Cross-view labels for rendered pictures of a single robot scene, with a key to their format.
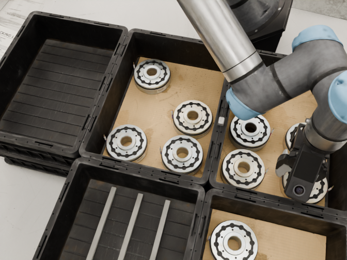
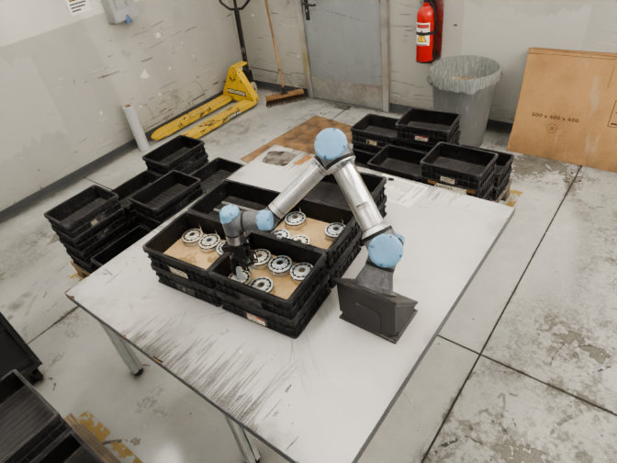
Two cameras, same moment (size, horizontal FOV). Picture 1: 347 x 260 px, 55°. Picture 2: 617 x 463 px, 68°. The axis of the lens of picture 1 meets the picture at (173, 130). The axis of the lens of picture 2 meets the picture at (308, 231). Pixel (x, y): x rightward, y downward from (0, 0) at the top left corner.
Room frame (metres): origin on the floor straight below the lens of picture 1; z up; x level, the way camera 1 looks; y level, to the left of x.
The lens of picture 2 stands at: (1.03, -1.51, 2.16)
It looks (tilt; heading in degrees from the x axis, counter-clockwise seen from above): 38 degrees down; 110
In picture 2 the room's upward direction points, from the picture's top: 9 degrees counter-clockwise
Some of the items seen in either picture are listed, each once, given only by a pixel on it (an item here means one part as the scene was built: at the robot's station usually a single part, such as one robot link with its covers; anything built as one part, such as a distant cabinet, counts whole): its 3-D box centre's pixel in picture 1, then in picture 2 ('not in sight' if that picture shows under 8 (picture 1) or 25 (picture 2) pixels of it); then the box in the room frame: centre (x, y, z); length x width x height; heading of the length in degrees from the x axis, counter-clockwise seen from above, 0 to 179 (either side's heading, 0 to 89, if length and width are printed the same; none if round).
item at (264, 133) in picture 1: (250, 128); (280, 264); (0.39, -0.20, 0.86); 0.10 x 0.10 x 0.01
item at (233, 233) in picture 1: (234, 243); not in sight; (0.12, -0.12, 0.86); 0.05 x 0.05 x 0.01
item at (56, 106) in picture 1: (58, 87); (338, 196); (0.54, 0.31, 0.87); 0.40 x 0.30 x 0.11; 163
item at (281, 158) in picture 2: not in sight; (278, 157); (0.00, 0.94, 0.71); 0.22 x 0.19 x 0.01; 158
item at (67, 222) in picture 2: not in sight; (95, 230); (-1.27, 0.47, 0.37); 0.40 x 0.30 x 0.45; 68
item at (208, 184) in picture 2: not in sight; (218, 192); (-0.59, 1.06, 0.31); 0.40 x 0.30 x 0.34; 67
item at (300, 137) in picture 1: (313, 144); (241, 253); (0.28, -0.28, 0.99); 0.09 x 0.08 x 0.12; 157
